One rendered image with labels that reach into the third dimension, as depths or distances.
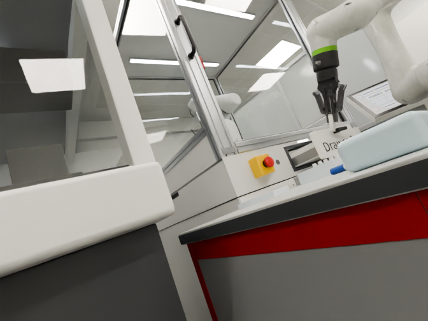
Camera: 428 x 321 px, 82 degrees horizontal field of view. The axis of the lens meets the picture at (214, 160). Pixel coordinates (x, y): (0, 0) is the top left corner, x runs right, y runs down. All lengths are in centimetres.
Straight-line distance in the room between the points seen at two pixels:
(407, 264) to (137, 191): 37
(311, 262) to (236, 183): 51
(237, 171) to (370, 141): 58
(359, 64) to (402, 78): 154
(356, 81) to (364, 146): 248
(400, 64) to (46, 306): 137
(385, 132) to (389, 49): 105
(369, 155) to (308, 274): 18
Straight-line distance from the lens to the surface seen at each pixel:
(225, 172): 86
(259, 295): 51
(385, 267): 34
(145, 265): 50
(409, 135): 34
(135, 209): 43
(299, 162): 107
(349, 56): 288
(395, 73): 134
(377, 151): 35
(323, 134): 104
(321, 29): 107
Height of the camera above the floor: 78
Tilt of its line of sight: 11 degrees up
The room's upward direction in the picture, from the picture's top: 21 degrees counter-clockwise
